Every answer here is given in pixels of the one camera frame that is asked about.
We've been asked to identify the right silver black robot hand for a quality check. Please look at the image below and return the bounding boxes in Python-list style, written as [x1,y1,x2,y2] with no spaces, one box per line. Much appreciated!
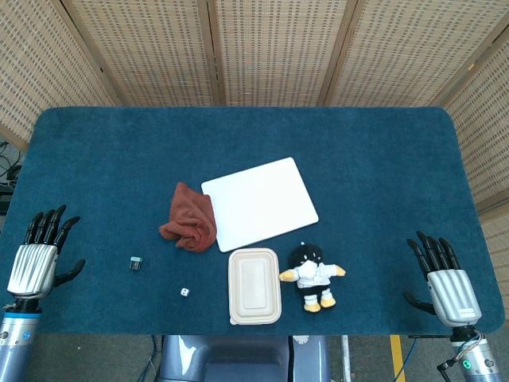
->
[402,230,482,328]

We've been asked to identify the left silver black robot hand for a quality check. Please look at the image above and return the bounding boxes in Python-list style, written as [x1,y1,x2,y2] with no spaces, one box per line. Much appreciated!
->
[6,204,87,299]

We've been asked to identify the yellow floor tape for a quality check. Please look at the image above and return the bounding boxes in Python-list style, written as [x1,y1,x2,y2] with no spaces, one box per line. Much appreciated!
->
[390,334,406,382]

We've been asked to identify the black penguin plush toy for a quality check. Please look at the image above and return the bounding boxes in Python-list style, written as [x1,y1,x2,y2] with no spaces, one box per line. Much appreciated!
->
[278,241,347,313]

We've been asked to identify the rust red cloth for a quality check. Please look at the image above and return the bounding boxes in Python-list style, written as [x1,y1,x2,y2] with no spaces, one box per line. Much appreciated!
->
[158,181,218,253]

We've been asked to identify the beige lidded food container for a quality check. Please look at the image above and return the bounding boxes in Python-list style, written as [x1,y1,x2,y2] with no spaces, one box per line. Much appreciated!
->
[227,248,283,326]

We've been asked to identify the white rectangular board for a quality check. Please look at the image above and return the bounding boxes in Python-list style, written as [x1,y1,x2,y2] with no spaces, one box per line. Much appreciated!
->
[200,157,320,253]

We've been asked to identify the grey-blue robot torso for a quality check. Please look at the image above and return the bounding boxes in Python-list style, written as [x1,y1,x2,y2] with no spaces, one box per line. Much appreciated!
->
[157,334,332,382]

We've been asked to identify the blue table mat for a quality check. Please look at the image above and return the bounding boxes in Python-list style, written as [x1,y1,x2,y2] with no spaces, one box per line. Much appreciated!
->
[0,105,506,336]

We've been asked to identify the woven bamboo folding screen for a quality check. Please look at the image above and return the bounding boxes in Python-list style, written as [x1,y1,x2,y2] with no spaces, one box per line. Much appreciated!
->
[0,0,509,311]

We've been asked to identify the black cables on floor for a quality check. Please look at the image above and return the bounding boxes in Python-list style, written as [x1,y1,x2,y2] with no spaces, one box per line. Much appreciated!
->
[0,138,24,214]

